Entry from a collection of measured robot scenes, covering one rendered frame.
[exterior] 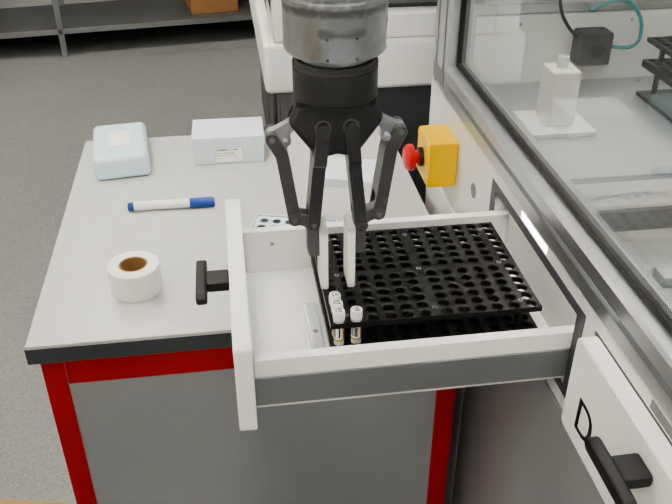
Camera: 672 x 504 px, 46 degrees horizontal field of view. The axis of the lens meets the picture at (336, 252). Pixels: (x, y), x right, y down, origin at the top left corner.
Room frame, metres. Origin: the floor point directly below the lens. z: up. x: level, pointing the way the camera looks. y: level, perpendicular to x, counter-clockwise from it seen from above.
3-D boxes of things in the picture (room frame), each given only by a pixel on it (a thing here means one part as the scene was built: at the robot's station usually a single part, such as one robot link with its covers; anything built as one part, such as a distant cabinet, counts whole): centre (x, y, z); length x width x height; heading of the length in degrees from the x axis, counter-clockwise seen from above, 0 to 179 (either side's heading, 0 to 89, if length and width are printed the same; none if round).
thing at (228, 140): (1.33, 0.20, 0.79); 0.13 x 0.09 x 0.05; 97
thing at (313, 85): (0.67, 0.00, 1.12); 0.08 x 0.07 x 0.09; 98
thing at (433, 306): (0.74, -0.09, 0.87); 0.22 x 0.18 x 0.06; 98
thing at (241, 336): (0.71, 0.11, 0.87); 0.29 x 0.02 x 0.11; 8
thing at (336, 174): (1.23, -0.03, 0.77); 0.13 x 0.09 x 0.02; 80
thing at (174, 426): (1.12, 0.15, 0.38); 0.62 x 0.58 x 0.76; 8
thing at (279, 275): (0.74, -0.10, 0.86); 0.40 x 0.26 x 0.06; 98
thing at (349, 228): (0.67, -0.01, 0.97); 0.03 x 0.01 x 0.07; 8
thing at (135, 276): (0.90, 0.27, 0.78); 0.07 x 0.07 x 0.04
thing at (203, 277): (0.70, 0.13, 0.91); 0.07 x 0.04 x 0.01; 8
